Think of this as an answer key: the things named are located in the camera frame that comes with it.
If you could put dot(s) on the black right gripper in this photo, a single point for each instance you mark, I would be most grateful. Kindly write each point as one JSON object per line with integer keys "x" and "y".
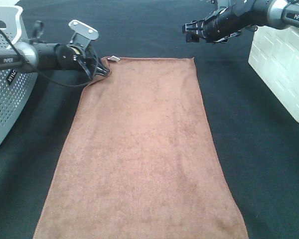
{"x": 231, "y": 20}

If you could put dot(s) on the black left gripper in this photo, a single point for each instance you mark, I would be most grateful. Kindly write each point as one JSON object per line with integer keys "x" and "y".
{"x": 73, "y": 57}

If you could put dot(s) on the brown towel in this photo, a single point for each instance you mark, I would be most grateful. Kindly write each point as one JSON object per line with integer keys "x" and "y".
{"x": 139, "y": 161}

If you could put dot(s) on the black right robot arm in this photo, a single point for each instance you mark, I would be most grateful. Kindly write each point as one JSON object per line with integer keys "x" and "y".
{"x": 277, "y": 14}

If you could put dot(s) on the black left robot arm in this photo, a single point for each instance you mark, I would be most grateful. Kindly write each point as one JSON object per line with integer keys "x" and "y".
{"x": 33, "y": 55}

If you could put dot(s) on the white plastic storage box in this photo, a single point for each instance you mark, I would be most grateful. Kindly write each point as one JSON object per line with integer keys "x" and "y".
{"x": 274, "y": 55}

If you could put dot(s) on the grey perforated laundry basket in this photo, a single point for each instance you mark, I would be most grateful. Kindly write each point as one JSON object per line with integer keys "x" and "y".
{"x": 15, "y": 87}

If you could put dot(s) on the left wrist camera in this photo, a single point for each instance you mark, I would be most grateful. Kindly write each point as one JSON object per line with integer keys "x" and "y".
{"x": 83, "y": 33}

